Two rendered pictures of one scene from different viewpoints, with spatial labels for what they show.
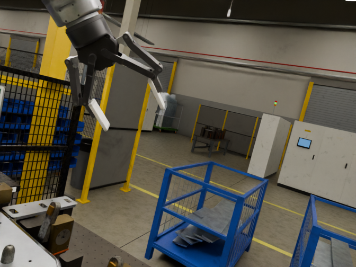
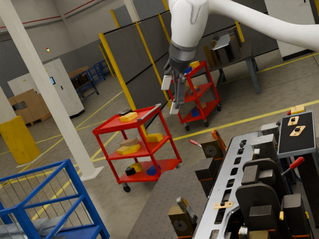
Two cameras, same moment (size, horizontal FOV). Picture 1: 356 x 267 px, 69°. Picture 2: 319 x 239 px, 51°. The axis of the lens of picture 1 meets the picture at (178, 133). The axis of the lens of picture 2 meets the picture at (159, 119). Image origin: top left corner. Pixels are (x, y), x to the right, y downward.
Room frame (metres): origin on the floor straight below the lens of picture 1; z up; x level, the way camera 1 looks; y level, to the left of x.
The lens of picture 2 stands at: (0.69, 1.35, 1.78)
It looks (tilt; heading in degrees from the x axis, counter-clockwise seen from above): 15 degrees down; 267
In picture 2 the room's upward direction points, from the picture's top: 23 degrees counter-clockwise
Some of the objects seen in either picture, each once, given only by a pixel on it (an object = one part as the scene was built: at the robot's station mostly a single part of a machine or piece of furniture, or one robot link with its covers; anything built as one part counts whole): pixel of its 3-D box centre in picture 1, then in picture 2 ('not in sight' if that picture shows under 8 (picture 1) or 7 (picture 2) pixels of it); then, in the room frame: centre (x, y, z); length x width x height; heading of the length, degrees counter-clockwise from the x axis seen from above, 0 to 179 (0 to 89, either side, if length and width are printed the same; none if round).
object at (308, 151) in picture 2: not in sight; (296, 132); (0.12, 0.09, 1.16); 0.37 x 0.14 x 0.02; 58
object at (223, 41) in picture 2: not in sight; (230, 60); (-1.40, -5.17, 0.57); 1.86 x 0.90 x 1.14; 66
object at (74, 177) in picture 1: (88, 163); not in sight; (4.02, 1.27, 0.36); 0.50 x 0.50 x 0.73
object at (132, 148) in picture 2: not in sight; (141, 149); (0.86, -2.55, 0.49); 0.81 x 0.46 x 0.98; 137
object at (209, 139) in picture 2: not in sight; (218, 165); (0.39, -0.50, 0.88); 0.14 x 0.09 x 0.36; 148
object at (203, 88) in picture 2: not in sight; (193, 95); (-0.25, -4.04, 0.49); 0.81 x 0.46 x 0.97; 51
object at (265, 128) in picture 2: not in sight; (282, 154); (0.07, -0.30, 0.88); 0.12 x 0.07 x 0.36; 148
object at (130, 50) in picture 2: not in sight; (153, 66); (0.01, -5.94, 1.00); 3.44 x 0.14 x 2.00; 63
